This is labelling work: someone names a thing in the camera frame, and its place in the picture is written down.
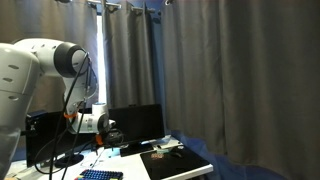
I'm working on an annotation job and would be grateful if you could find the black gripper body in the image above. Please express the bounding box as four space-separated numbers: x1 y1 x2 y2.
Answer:
105 127 126 148

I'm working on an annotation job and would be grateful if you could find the black keyboard with coloured keys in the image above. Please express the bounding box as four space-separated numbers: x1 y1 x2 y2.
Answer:
74 168 125 180

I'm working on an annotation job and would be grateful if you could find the metal curtain rod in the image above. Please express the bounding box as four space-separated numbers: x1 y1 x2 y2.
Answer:
54 0 175 15

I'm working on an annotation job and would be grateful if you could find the orange arm strap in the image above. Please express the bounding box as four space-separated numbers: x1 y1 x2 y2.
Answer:
63 112 79 120

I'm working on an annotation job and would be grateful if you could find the black desk mat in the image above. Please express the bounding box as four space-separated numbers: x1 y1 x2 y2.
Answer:
139 147 212 180

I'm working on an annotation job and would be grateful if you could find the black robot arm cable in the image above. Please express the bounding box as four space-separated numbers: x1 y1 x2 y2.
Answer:
32 52 101 180

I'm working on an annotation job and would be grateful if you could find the grey curtain panel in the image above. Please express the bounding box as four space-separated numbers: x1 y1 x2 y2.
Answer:
161 0 320 180
102 0 157 110
0 0 100 115

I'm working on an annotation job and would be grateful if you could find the orange cable sleeve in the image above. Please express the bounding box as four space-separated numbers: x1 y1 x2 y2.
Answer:
95 133 105 147

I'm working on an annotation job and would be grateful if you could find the black monitor with rectangular base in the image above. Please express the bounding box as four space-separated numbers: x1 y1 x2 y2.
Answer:
108 103 166 158

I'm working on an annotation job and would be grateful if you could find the blue fabric cover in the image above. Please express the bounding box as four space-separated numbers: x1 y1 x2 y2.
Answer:
168 129 278 180

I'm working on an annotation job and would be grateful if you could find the black monitor with round base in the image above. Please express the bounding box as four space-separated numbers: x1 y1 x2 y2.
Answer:
25 108 98 169

